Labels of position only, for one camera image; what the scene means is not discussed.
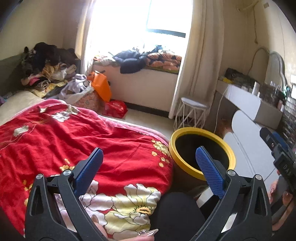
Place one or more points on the red plastic bag on floor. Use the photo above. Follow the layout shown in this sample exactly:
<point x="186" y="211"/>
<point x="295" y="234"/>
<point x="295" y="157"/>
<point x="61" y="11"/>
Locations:
<point x="115" y="108"/>

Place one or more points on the pile of clothes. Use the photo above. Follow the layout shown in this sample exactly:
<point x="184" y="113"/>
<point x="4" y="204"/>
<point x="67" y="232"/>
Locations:
<point x="47" y="69"/>

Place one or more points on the person's right hand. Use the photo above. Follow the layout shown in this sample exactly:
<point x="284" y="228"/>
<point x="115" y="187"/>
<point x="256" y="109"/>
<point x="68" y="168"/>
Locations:
<point x="287" y="199"/>

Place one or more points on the white wire frame stool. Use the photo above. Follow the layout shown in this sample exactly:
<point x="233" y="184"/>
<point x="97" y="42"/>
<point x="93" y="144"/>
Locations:
<point x="190" y="113"/>

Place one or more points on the dark blue puffer jacket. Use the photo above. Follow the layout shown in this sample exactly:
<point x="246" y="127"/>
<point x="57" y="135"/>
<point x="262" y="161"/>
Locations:
<point x="132" y="61"/>

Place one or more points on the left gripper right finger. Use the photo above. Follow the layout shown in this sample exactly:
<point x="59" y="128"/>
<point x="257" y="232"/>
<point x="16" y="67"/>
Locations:
<point x="243" y="211"/>

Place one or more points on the person's left hand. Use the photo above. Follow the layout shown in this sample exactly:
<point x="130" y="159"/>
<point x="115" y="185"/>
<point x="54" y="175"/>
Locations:
<point x="143" y="235"/>

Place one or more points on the cream curtain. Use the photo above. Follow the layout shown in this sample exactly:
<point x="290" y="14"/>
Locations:
<point x="201" y="64"/>

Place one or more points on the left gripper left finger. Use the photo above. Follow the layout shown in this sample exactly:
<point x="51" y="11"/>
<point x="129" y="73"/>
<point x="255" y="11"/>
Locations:
<point x="43" y="220"/>

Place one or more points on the orange paper shopping bag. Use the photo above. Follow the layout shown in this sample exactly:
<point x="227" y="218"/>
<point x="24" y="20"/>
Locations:
<point x="101" y="85"/>

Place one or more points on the floral fabric laundry basket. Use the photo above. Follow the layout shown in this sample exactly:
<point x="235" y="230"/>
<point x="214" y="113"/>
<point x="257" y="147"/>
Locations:
<point x="90" y="101"/>

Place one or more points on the orange patterned quilt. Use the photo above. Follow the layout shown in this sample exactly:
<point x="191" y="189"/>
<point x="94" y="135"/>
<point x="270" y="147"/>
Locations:
<point x="164" y="61"/>

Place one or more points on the red floral blanket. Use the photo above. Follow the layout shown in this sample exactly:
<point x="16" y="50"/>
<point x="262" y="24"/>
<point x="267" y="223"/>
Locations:
<point x="53" y="136"/>

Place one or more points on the yellow round trash bin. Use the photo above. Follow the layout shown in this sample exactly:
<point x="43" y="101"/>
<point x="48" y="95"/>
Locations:
<point x="183" y="144"/>

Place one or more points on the lavender grey garment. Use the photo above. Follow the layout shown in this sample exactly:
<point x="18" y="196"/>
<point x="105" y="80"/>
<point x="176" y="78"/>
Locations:
<point x="76" y="89"/>

